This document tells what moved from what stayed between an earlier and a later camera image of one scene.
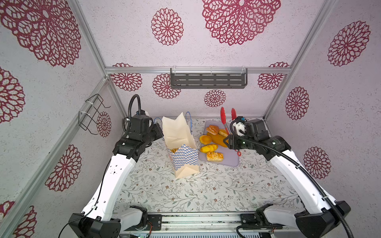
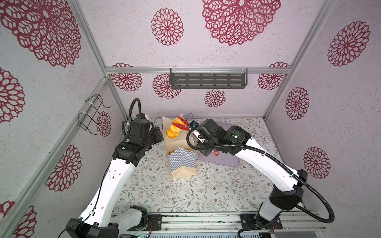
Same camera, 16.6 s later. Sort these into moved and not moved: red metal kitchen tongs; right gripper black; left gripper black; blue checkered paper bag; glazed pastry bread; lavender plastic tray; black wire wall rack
Moved: glazed pastry bread; red metal kitchen tongs; right gripper black
Not moved: black wire wall rack; left gripper black; lavender plastic tray; blue checkered paper bag
